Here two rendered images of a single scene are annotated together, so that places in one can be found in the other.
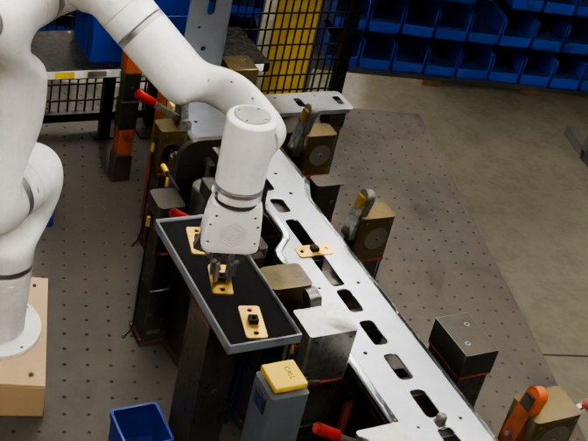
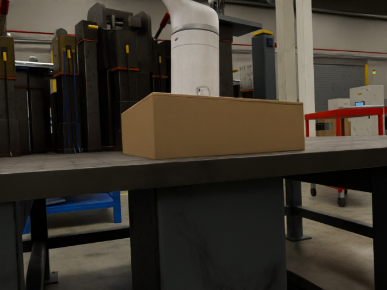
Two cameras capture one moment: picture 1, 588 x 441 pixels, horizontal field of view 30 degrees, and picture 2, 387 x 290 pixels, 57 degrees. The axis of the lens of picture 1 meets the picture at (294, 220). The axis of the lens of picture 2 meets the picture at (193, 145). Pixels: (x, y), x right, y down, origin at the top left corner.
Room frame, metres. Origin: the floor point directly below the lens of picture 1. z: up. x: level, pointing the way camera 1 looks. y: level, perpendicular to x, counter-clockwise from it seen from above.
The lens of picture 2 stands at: (1.78, 1.45, 0.74)
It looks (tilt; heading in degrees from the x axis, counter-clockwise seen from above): 1 degrees down; 266
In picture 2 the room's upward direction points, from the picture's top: 2 degrees counter-clockwise
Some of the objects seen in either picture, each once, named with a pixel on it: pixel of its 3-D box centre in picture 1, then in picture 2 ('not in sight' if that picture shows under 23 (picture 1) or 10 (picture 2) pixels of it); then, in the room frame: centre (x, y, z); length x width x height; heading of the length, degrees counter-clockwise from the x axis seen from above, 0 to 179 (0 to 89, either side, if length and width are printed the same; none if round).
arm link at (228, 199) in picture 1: (236, 189); not in sight; (1.57, 0.11, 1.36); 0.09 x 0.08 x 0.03; 107
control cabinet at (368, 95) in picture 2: not in sight; (366, 112); (-4.22, -9.06, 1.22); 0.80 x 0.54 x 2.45; 108
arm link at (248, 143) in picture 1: (247, 147); not in sight; (1.57, 0.10, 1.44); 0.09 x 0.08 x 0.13; 166
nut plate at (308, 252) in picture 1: (314, 248); not in sight; (1.96, -0.06, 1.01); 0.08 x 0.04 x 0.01; 123
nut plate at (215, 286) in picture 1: (220, 277); not in sight; (1.57, 0.10, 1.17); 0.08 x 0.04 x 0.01; 17
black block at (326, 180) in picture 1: (318, 228); (42, 117); (2.29, -0.06, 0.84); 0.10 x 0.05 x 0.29; 123
